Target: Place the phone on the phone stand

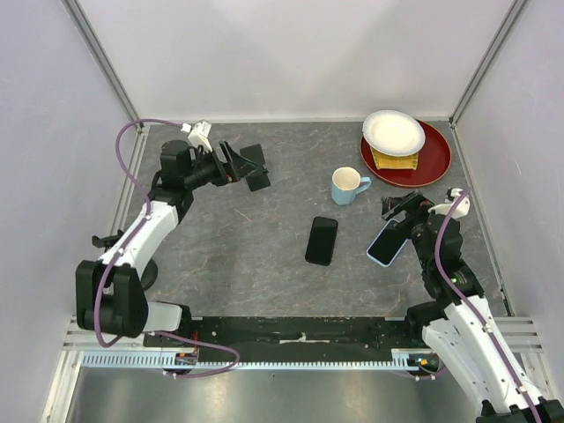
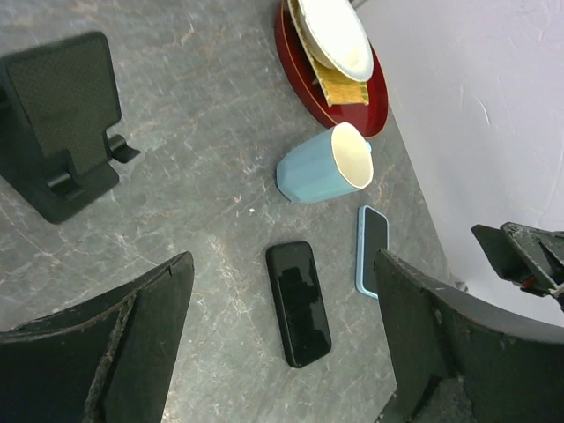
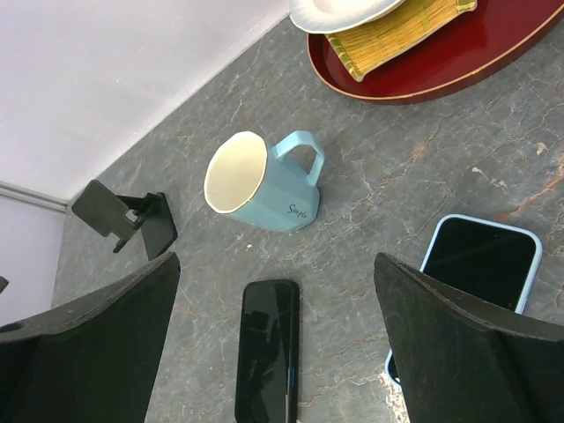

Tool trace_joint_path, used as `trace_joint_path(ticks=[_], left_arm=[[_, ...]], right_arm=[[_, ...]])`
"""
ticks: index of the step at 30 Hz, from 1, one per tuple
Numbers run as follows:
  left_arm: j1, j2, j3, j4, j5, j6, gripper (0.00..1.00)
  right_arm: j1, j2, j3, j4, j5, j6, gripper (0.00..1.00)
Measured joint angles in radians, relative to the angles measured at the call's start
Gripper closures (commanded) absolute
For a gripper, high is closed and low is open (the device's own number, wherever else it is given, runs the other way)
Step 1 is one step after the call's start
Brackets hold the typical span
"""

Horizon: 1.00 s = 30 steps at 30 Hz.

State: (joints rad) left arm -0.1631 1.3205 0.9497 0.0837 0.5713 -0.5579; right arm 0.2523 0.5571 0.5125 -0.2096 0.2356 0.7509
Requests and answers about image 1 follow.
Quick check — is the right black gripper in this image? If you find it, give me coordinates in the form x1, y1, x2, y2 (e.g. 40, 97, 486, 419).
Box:
380, 189, 435, 268

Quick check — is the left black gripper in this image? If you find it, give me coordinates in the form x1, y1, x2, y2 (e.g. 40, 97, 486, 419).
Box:
184, 140, 258, 190

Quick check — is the black folding phone stand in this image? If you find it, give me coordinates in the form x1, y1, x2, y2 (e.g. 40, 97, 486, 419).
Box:
240, 144, 271, 192

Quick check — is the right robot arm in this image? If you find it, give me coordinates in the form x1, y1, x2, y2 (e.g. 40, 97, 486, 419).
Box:
381, 189, 563, 422

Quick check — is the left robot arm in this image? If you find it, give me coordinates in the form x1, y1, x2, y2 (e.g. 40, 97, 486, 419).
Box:
76, 140, 270, 346

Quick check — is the black phone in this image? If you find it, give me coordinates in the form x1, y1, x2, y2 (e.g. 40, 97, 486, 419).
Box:
305, 216, 338, 266

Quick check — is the yellow sponge cloth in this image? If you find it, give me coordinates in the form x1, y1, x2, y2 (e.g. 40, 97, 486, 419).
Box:
370, 147, 419, 170

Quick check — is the red round tray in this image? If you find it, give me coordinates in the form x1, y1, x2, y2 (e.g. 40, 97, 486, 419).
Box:
360, 121, 452, 189

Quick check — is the light blue mug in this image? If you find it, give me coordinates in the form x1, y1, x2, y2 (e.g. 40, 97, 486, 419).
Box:
331, 167, 372, 206

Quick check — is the white paper plate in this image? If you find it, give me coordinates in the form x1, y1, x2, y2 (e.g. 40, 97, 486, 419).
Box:
362, 110, 426, 157

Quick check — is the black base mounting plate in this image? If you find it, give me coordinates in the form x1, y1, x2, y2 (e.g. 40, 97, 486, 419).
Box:
143, 315, 435, 363

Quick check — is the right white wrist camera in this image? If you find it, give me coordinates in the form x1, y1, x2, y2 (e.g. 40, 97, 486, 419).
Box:
429, 188, 471, 219

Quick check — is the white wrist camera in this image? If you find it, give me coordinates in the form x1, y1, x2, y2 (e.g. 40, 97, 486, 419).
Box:
429, 188, 471, 219
181, 120, 212, 152

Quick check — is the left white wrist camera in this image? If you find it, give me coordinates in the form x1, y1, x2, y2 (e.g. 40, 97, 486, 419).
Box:
181, 120, 212, 152

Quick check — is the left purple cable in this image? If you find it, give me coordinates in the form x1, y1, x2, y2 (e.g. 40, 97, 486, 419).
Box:
93, 118, 241, 379

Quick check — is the grey cable duct rail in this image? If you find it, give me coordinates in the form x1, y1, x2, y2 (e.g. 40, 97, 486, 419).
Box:
82, 349, 438, 372

